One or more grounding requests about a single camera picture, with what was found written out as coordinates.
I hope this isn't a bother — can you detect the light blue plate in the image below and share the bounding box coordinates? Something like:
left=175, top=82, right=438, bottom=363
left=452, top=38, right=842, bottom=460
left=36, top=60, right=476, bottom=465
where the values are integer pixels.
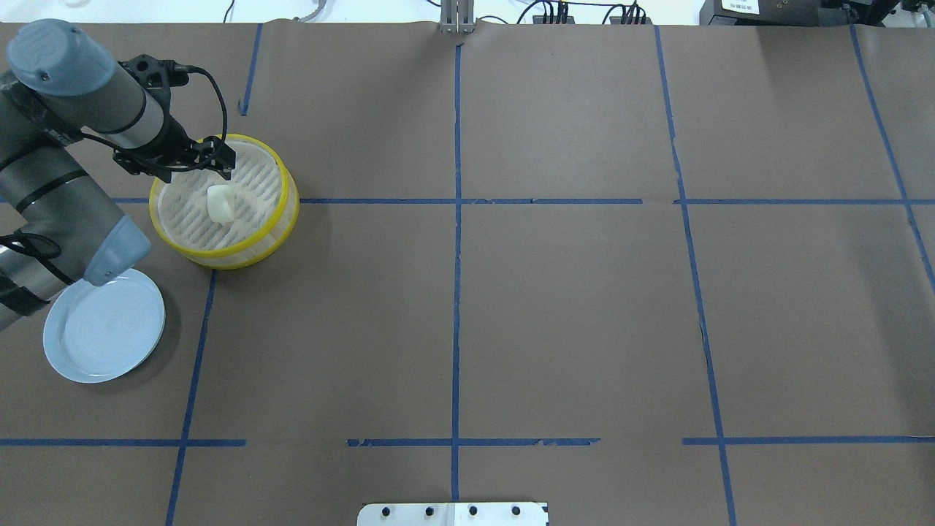
left=42, top=269, right=166, bottom=385

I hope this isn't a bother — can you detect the aluminium frame post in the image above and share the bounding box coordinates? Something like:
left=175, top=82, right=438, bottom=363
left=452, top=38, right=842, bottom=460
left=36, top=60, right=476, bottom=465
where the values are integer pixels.
left=435, top=0, right=476, bottom=34

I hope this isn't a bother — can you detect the black device box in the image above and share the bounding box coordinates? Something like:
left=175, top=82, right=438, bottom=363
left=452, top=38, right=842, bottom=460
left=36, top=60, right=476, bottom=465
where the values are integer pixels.
left=698, top=1, right=851, bottom=27

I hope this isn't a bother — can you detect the white steamed bun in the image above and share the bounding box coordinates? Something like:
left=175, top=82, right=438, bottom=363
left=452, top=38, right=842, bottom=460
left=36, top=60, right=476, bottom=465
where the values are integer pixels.
left=206, top=184, right=236, bottom=224

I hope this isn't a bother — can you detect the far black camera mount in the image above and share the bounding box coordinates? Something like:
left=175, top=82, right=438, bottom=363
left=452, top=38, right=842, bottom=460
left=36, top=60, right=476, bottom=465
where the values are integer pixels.
left=119, top=54, right=191, bottom=110

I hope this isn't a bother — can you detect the far black camera cable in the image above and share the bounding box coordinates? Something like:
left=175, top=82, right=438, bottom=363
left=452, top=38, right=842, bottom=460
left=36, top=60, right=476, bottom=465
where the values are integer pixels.
left=172, top=64, right=229, bottom=147

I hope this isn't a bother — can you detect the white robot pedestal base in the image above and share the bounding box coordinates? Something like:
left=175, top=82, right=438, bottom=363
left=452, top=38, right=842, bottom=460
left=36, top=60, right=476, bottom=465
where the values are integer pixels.
left=356, top=501, right=550, bottom=525

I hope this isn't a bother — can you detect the yellow rimmed steamer basket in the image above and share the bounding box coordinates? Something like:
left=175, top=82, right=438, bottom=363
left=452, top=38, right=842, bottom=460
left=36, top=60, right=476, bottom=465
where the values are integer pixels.
left=149, top=134, right=299, bottom=270

